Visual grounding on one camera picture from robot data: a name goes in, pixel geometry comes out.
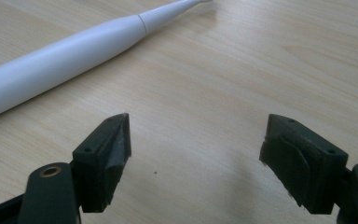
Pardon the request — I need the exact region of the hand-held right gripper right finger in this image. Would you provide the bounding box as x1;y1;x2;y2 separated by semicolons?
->
258;113;350;216

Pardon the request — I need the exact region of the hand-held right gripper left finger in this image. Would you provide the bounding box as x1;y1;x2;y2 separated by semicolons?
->
72;112;132;215

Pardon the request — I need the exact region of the white electric toothbrush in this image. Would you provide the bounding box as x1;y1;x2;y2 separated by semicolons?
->
0;0;214;123

